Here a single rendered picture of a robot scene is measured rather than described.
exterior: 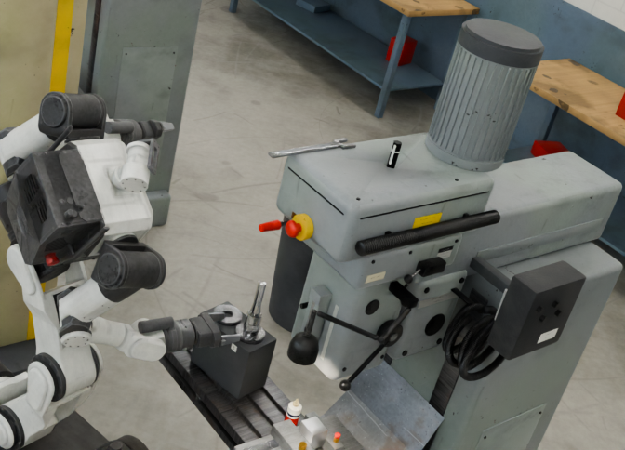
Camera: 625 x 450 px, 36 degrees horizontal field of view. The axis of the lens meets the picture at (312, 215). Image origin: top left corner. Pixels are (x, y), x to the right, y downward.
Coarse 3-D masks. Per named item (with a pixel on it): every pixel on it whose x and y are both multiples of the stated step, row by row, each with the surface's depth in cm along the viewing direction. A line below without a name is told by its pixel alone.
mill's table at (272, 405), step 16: (176, 352) 298; (176, 368) 297; (192, 368) 294; (192, 384) 291; (208, 384) 289; (272, 384) 296; (192, 400) 292; (208, 400) 284; (224, 400) 285; (240, 400) 286; (256, 400) 288; (272, 400) 291; (288, 400) 291; (208, 416) 286; (224, 416) 279; (240, 416) 282; (256, 416) 282; (272, 416) 284; (224, 432) 279; (240, 432) 275; (256, 432) 277
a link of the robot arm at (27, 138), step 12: (36, 120) 241; (0, 132) 249; (12, 132) 246; (24, 132) 243; (36, 132) 241; (0, 144) 248; (12, 144) 245; (24, 144) 244; (36, 144) 243; (48, 144) 243; (12, 156) 247; (24, 156) 247; (12, 168) 248
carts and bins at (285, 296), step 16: (288, 240) 452; (288, 256) 454; (304, 256) 447; (288, 272) 458; (304, 272) 452; (272, 288) 479; (288, 288) 461; (272, 304) 478; (288, 304) 465; (288, 320) 470
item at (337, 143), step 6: (342, 138) 228; (318, 144) 222; (324, 144) 222; (330, 144) 223; (336, 144) 224; (342, 144) 225; (348, 144) 225; (354, 144) 226; (282, 150) 215; (288, 150) 216; (294, 150) 216; (300, 150) 217; (306, 150) 218; (312, 150) 219; (318, 150) 220; (324, 150) 221; (276, 156) 212; (282, 156) 213
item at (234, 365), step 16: (224, 304) 294; (224, 320) 285; (240, 320) 287; (256, 336) 282; (272, 336) 286; (192, 352) 295; (208, 352) 289; (224, 352) 284; (240, 352) 279; (256, 352) 280; (272, 352) 287; (208, 368) 291; (224, 368) 286; (240, 368) 281; (256, 368) 284; (224, 384) 288; (240, 384) 283; (256, 384) 290
